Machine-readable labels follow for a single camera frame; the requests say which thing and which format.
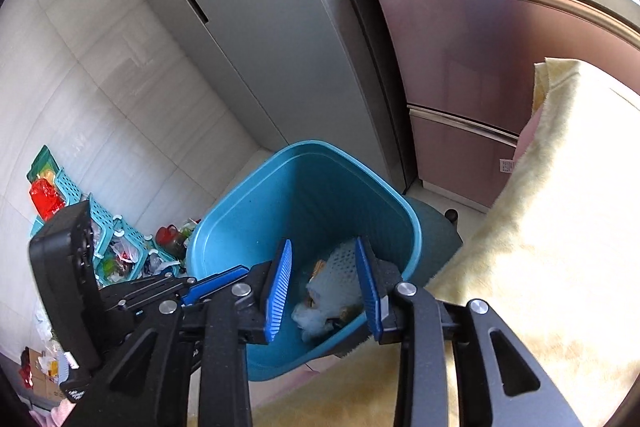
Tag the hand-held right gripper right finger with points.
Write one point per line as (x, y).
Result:
(368, 294)

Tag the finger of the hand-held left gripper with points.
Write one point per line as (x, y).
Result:
(215, 283)

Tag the grey refrigerator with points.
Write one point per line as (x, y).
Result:
(240, 7)

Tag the white foam fruit net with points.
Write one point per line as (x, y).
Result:
(340, 274)

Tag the cardboard box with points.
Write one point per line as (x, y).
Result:
(42, 377)

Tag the gold snack wrapper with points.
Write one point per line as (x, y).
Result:
(317, 269)

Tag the glossy brown cabinet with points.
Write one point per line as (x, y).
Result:
(475, 72)

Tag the red jar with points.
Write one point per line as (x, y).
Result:
(170, 238)

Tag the green snack packet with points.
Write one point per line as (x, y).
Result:
(42, 162)

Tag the blue plastic trash bin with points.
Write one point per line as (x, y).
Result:
(320, 197)

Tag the white plastic bag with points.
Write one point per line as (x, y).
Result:
(126, 251)

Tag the yellow fleece blanket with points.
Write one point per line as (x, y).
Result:
(560, 207)

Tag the red snack packet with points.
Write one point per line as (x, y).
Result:
(46, 201)

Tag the white sticker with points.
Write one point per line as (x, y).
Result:
(507, 167)

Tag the crumpled white tissue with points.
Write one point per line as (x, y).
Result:
(310, 319)

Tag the teal plastic basket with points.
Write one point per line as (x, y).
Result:
(165, 259)
(107, 217)
(69, 189)

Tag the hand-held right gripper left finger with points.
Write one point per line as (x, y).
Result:
(277, 294)

